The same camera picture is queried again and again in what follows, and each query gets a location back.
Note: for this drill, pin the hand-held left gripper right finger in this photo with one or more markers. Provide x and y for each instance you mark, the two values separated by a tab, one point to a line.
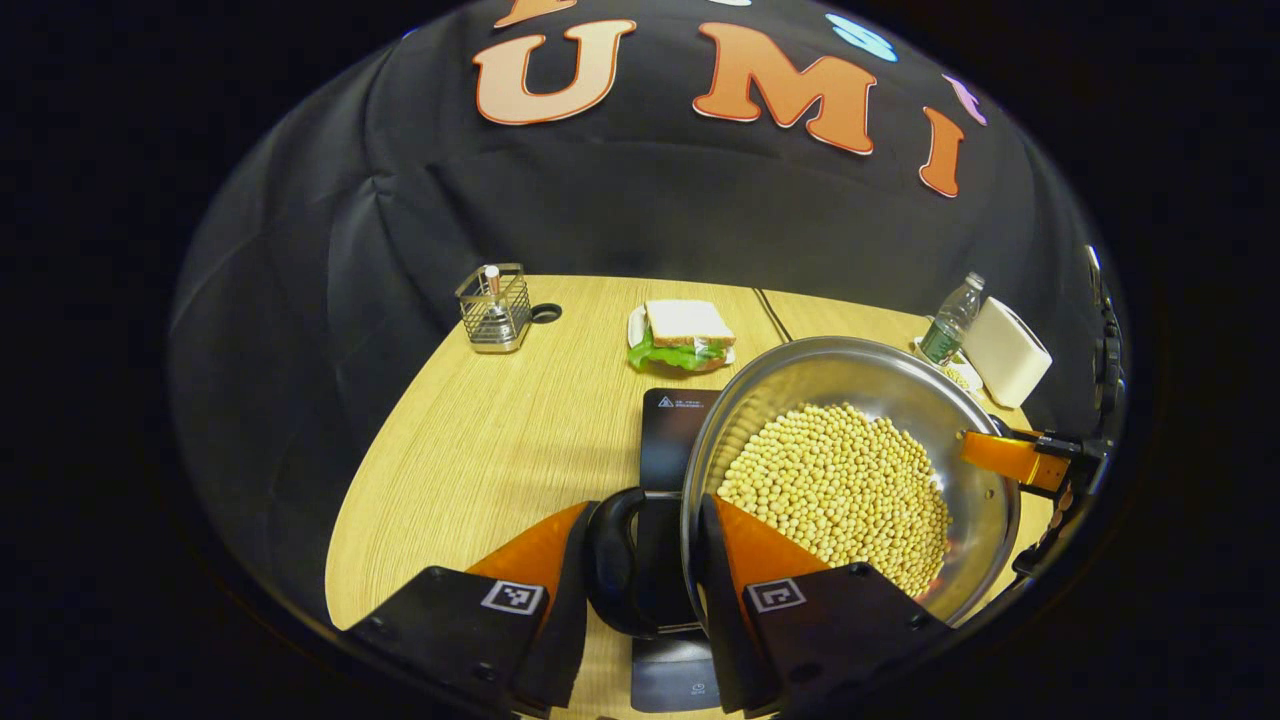
715	600

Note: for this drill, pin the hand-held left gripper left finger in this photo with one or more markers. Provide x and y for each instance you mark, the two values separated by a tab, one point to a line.
570	600

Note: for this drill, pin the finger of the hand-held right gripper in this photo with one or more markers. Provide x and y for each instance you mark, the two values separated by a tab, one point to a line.
1010	457
1052	525

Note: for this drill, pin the black induction cooktop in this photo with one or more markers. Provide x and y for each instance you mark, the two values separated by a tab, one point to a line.
675	440

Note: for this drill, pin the heap of soybeans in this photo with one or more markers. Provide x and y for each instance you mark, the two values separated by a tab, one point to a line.
840	490

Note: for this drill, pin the white cube appliance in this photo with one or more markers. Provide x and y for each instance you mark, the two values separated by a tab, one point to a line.
1005	350

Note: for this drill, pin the clear plastic water bottle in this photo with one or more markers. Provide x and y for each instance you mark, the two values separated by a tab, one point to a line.
945	330

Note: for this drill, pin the sandwich with lettuce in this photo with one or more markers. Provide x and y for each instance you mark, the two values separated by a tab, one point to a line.
690	322

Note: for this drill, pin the small pink capped bottle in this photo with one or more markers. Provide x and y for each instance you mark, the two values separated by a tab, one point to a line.
491	290

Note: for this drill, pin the black backdrop cloth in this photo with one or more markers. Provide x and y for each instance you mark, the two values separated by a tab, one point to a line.
600	200

